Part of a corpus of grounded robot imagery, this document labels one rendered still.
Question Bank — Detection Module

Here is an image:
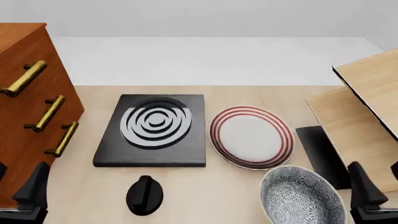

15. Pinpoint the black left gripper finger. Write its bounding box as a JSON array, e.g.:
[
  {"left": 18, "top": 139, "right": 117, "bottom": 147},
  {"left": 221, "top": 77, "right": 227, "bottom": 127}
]
[
  {"left": 0, "top": 162, "right": 9, "bottom": 183},
  {"left": 12, "top": 161, "right": 50, "bottom": 211}
]

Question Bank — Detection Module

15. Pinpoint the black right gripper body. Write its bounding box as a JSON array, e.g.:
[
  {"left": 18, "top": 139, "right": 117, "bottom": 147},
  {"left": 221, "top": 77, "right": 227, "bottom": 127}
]
[{"left": 351, "top": 205, "right": 398, "bottom": 224}]

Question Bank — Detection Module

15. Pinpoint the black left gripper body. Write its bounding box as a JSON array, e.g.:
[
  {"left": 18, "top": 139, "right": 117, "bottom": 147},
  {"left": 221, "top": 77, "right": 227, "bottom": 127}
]
[{"left": 0, "top": 205, "right": 49, "bottom": 224}]

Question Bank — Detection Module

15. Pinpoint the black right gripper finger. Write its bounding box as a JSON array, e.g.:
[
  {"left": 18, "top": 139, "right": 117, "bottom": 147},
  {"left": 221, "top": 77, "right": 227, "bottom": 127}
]
[
  {"left": 347, "top": 161, "right": 389, "bottom": 211},
  {"left": 390, "top": 159, "right": 398, "bottom": 182}
]

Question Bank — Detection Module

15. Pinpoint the grey patterned bowl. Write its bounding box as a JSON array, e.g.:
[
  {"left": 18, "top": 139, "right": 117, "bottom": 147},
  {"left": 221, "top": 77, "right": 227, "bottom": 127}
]
[{"left": 259, "top": 164, "right": 347, "bottom": 224}]

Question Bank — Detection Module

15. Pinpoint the pale wooden rack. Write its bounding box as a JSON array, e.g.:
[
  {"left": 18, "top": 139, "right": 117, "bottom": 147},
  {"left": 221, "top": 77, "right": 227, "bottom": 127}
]
[{"left": 295, "top": 47, "right": 398, "bottom": 194}]

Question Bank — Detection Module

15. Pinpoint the round black stove knob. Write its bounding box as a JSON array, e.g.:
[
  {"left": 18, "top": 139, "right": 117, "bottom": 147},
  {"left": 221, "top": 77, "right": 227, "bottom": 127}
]
[{"left": 126, "top": 175, "right": 164, "bottom": 217}]

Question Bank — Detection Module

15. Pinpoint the white plate with red rings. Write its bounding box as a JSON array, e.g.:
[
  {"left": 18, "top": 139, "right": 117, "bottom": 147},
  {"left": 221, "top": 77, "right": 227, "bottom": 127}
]
[{"left": 208, "top": 105, "right": 295, "bottom": 171}]

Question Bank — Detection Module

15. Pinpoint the wooden cabinet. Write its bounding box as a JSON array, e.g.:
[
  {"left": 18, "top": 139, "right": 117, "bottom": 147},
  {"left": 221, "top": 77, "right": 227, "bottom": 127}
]
[{"left": 0, "top": 22, "right": 85, "bottom": 208}]

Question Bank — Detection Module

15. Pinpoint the flat black stove plate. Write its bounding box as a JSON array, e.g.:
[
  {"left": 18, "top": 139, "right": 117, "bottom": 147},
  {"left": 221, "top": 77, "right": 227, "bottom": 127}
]
[{"left": 93, "top": 93, "right": 207, "bottom": 168}]

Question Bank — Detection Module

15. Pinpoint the large brass drawer handle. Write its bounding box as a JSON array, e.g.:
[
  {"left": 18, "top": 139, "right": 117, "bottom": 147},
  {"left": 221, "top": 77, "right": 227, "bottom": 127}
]
[{"left": 0, "top": 60, "right": 48, "bottom": 98}]

